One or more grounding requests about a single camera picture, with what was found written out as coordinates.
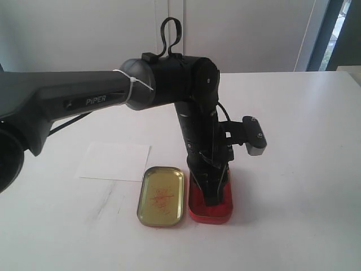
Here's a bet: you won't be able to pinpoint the gold tin lid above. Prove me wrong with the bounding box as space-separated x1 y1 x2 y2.
137 167 186 227

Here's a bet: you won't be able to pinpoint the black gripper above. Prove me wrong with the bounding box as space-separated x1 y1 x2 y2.
176 102 230 205

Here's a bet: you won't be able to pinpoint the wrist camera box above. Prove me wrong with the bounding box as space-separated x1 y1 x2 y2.
223 116 267 156

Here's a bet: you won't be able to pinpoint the white cabinet doors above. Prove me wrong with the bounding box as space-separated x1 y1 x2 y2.
1 1 328 72

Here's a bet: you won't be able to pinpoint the white neighbouring table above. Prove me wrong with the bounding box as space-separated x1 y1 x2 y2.
337 65 361 86

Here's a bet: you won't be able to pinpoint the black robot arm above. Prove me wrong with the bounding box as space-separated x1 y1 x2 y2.
1 54 231 206

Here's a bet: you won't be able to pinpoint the white paper card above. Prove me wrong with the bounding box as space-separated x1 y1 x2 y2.
77 142 150 182

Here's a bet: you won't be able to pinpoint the red ink pad tin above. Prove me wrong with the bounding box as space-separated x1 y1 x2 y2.
188 168 233 224

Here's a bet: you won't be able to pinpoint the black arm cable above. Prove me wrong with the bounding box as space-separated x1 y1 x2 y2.
160 16 183 57

